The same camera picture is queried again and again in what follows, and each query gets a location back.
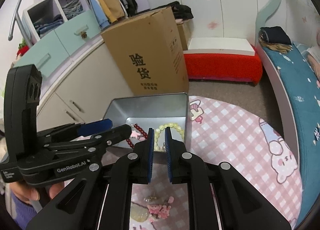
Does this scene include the small gold jewelry piece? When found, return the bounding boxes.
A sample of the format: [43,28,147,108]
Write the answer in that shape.
[144,195,158,203]

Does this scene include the person's left hand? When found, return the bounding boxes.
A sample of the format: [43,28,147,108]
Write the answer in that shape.
[9,181,65,205]

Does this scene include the pink star hair clip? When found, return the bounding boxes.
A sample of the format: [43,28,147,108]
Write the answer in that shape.
[130,130,141,140]

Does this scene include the pink flower hair accessory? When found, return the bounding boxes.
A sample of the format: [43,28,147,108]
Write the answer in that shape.
[147,196,174,220]

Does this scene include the silver metal tin box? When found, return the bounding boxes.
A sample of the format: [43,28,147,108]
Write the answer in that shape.
[104,93,192,149]

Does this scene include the pink checkered cartoon tablecloth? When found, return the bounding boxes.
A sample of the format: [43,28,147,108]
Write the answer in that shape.
[130,95,302,229]

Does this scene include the purple stair shelf cabinet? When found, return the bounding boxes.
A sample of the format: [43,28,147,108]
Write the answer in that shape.
[17,0,132,130]

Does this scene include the large brown cardboard box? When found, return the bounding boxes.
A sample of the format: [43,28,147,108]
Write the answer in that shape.
[101,7,189,95]

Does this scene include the red plush toy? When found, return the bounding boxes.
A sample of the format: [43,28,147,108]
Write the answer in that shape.
[17,40,29,57]

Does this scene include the red fabric step stool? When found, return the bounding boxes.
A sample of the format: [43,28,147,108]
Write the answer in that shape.
[184,53,263,85]

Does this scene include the folded jeans on shelf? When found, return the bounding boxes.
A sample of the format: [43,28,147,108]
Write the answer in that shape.
[62,0,84,20]

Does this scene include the metal stair handrail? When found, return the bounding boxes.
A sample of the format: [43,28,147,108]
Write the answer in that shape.
[8,0,32,47]

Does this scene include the white board on stool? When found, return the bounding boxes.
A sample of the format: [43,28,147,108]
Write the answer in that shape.
[184,38,255,56]

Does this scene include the black clothes pile behind box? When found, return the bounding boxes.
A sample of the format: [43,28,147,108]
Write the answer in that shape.
[165,1,194,21]

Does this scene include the teal patterned bed mattress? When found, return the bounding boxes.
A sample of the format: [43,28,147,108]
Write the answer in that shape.
[258,46,319,227]

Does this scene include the folded dark clothes on bed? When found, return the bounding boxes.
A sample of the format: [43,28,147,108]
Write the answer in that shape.
[258,26,292,54]

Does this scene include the yellow bead bracelet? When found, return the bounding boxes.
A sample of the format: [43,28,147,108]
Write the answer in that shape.
[153,122,186,151]

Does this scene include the dark red bead bracelet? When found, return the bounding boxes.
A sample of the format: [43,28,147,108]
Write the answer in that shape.
[125,123,149,149]

